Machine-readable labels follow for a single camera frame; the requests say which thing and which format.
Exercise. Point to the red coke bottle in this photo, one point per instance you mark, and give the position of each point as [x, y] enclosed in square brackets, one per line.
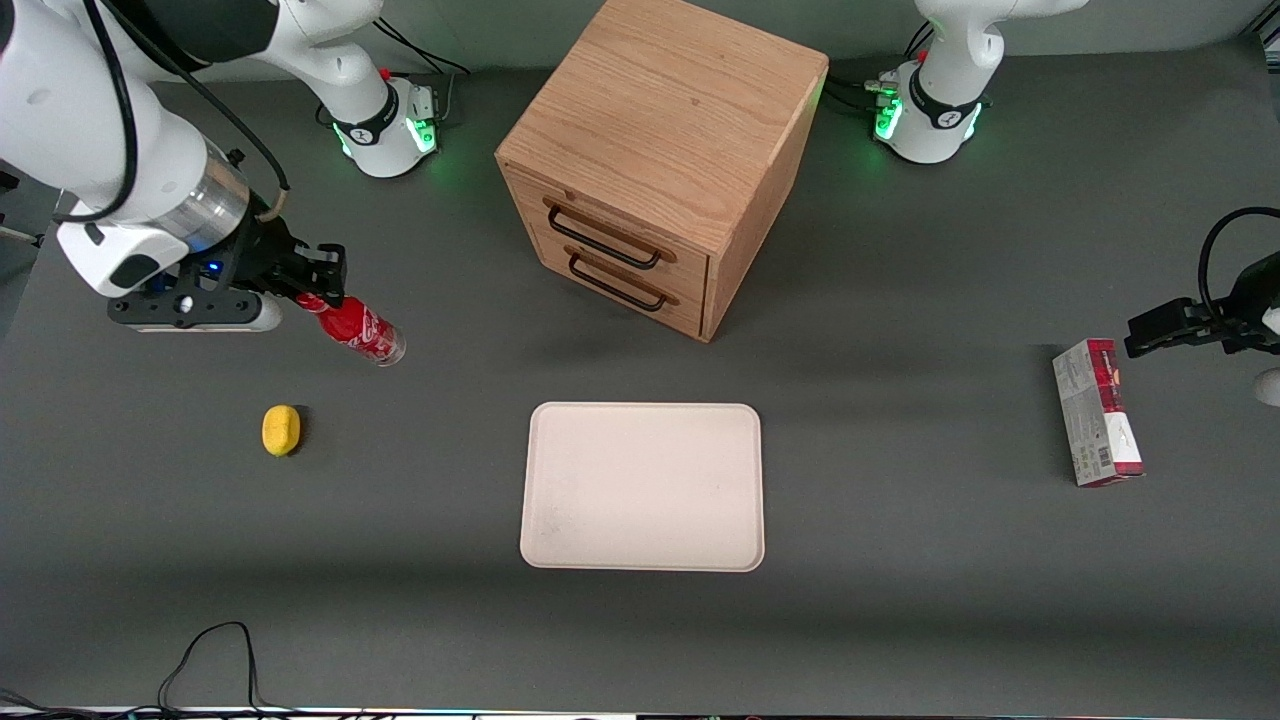
[360, 330]

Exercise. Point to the yellow lemon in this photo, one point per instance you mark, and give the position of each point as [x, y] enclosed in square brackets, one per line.
[281, 431]

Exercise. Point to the beige rectangular tray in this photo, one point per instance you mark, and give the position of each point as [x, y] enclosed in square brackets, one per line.
[640, 490]

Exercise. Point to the wooden drawer cabinet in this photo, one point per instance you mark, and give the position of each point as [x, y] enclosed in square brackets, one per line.
[670, 110]

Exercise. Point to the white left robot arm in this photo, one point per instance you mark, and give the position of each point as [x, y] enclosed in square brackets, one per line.
[945, 100]

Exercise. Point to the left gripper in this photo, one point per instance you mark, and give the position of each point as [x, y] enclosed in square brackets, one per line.
[1252, 303]

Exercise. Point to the dark grey table mat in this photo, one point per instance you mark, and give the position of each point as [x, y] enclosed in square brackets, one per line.
[900, 600]

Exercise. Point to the red and grey carton box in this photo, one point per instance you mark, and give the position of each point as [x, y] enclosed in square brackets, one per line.
[1095, 415]

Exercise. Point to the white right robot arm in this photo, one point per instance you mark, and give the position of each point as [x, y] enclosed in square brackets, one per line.
[80, 100]

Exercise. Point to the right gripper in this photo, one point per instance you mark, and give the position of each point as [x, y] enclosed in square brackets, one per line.
[262, 250]

